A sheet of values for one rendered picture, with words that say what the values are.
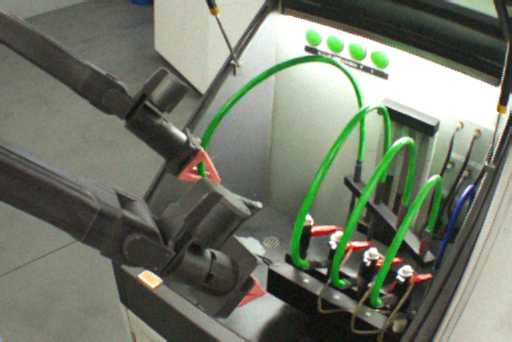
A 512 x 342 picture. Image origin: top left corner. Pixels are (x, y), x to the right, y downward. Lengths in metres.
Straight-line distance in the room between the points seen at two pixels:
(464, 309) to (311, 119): 0.65
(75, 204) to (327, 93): 0.85
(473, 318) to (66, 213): 0.73
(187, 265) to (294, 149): 0.84
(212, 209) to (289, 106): 0.80
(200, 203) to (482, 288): 0.56
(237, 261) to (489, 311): 0.50
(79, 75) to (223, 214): 0.43
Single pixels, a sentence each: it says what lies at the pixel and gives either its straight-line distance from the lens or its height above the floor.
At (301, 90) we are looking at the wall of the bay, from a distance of 1.31.
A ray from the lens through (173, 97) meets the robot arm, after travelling 0.91.
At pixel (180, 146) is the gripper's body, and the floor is 1.29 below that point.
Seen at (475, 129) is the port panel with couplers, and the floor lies 1.31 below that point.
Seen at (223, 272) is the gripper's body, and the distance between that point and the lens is 0.65.
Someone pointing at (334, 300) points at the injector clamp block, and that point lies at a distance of 1.08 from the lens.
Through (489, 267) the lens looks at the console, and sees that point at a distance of 0.92.
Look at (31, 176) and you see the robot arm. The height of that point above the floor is 1.49.
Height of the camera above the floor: 1.76
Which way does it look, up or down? 33 degrees down
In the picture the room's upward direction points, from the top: 3 degrees clockwise
